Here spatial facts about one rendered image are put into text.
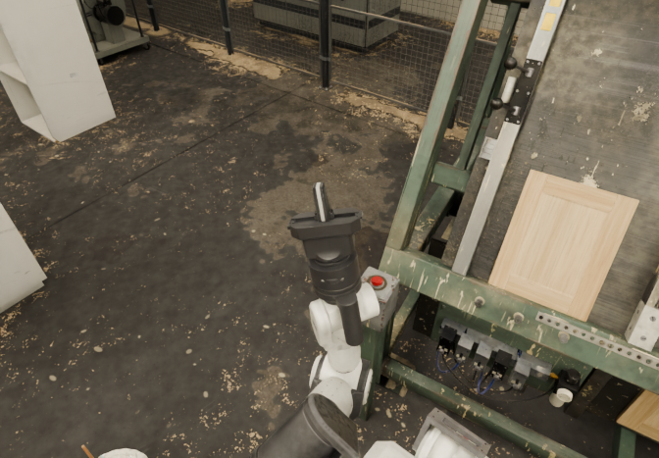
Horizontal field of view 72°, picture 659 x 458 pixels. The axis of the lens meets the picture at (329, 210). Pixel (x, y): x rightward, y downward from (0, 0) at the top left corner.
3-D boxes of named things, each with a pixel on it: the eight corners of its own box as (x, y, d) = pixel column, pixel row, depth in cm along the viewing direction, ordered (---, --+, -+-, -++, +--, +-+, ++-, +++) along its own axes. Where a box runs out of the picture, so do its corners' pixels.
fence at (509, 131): (453, 268, 161) (451, 271, 158) (552, -12, 139) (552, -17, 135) (467, 274, 159) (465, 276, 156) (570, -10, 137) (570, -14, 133)
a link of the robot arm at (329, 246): (292, 207, 81) (305, 262, 86) (283, 235, 73) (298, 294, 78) (362, 199, 79) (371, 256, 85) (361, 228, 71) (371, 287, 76)
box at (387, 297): (350, 320, 160) (352, 287, 148) (366, 297, 167) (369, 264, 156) (380, 335, 155) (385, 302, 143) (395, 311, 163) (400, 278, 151)
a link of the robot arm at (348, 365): (374, 326, 93) (371, 365, 108) (327, 314, 96) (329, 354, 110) (361, 374, 87) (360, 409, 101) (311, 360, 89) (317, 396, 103)
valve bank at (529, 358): (416, 367, 165) (425, 330, 150) (430, 338, 175) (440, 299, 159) (560, 439, 146) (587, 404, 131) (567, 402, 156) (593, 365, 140)
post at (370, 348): (354, 415, 209) (362, 318, 160) (360, 404, 213) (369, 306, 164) (366, 422, 207) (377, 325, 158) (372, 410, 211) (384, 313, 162)
